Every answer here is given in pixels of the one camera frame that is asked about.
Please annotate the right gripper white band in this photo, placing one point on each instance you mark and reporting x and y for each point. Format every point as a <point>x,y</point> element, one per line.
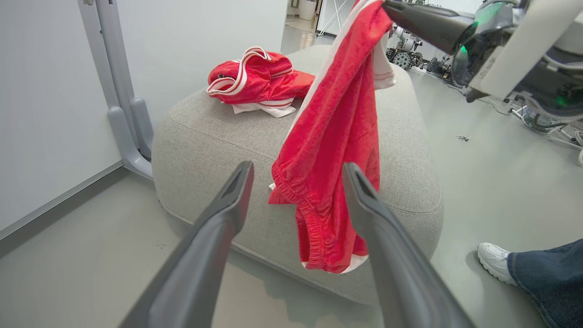
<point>514,41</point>

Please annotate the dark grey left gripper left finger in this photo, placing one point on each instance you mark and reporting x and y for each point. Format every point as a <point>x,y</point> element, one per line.
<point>214,241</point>

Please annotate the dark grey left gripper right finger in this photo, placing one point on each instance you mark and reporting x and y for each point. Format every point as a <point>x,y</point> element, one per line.
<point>396,269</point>

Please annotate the red garment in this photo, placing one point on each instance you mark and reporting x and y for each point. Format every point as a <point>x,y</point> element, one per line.
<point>259,79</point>

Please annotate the grey fabric sofa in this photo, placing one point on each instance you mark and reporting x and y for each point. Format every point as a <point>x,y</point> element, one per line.
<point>218,150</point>

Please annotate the grey robot equipment pile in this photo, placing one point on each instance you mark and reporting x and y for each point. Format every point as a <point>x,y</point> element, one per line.
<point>405,52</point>

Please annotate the white sneaker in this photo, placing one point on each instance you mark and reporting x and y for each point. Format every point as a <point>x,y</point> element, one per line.
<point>494,262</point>

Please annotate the small dark floor debris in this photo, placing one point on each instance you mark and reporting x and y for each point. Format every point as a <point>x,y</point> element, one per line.
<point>463,137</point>

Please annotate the white bin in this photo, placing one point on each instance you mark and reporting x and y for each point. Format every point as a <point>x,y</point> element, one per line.
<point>307,9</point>

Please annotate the grey partition stand foot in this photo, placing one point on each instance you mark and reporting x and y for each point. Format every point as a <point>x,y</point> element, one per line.
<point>130,132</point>

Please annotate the blue jeans leg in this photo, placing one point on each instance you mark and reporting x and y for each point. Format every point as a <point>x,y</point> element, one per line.
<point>551,278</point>

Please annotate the wheeled robot base frame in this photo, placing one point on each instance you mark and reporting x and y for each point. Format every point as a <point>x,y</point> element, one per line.
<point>546,130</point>

